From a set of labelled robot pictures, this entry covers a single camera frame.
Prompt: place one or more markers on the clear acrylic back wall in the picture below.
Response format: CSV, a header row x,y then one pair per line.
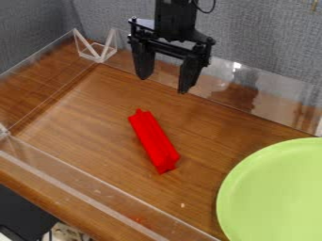
x,y
262,93

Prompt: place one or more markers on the green plate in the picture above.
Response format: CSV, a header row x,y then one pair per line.
x,y
270,197

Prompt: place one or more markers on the clear acrylic wall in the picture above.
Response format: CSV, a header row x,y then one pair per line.
x,y
31,82
88,203
262,93

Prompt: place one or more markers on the clear acrylic front wall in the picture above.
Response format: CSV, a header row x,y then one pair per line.
x,y
88,203

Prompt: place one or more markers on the black box under table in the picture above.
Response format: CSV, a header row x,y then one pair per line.
x,y
24,218

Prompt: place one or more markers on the clear acrylic corner bracket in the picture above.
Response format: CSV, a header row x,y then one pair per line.
x,y
94,51

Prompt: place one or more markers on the red plastic block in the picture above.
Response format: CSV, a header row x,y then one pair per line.
x,y
155,141

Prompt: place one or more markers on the clear acrylic left wall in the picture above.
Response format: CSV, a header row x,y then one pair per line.
x,y
31,82

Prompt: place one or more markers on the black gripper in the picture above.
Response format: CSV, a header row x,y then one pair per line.
x,y
171,35

